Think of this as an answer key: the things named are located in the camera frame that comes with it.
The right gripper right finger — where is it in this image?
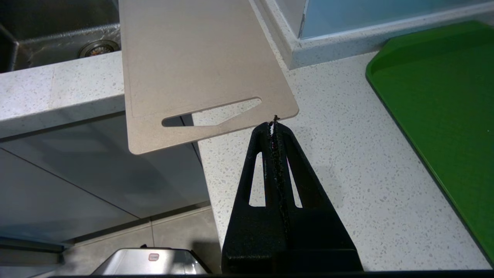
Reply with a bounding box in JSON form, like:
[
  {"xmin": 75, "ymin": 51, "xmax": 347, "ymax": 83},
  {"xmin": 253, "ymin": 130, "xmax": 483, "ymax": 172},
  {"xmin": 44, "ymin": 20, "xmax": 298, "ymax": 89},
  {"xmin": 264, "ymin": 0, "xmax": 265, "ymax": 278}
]
[{"xmin": 272, "ymin": 120, "xmax": 364, "ymax": 272}]

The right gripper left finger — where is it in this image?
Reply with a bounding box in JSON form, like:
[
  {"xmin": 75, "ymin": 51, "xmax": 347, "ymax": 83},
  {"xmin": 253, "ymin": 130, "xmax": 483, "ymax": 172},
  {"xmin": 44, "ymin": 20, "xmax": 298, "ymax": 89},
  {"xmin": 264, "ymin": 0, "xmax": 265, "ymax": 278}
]
[{"xmin": 221, "ymin": 122, "xmax": 289, "ymax": 273}]

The beige cutting board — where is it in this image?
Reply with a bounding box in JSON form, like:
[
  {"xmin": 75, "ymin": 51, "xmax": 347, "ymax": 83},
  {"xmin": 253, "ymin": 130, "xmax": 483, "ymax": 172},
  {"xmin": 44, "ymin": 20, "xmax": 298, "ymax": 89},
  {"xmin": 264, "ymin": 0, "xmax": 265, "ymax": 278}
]
[{"xmin": 118, "ymin": 0, "xmax": 299, "ymax": 155}]

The green cutting board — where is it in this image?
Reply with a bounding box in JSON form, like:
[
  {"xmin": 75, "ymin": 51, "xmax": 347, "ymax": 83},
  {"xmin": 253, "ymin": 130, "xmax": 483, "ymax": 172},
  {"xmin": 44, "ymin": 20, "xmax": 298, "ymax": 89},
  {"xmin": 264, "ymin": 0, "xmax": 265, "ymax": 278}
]
[{"xmin": 365, "ymin": 20, "xmax": 494, "ymax": 267}]

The grey cabinet door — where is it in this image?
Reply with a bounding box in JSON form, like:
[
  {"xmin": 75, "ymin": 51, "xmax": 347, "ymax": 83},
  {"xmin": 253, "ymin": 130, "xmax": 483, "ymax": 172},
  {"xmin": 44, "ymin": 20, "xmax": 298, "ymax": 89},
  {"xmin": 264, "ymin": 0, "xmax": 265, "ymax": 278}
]
[{"xmin": 0, "ymin": 113, "xmax": 211, "ymax": 243}]

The sink drain strainer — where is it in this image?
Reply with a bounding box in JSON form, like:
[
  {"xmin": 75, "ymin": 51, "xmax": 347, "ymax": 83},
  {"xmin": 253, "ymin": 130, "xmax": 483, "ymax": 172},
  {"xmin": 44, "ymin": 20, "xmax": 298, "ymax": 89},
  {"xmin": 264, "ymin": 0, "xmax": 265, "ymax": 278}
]
[{"xmin": 78, "ymin": 40, "xmax": 120, "ymax": 59}]

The stainless steel sink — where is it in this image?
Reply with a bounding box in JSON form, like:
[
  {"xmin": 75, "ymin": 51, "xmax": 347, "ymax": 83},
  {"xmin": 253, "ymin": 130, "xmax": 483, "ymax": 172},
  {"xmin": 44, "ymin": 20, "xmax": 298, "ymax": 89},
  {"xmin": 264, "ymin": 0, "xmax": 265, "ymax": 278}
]
[{"xmin": 0, "ymin": 0, "xmax": 122, "ymax": 74}]

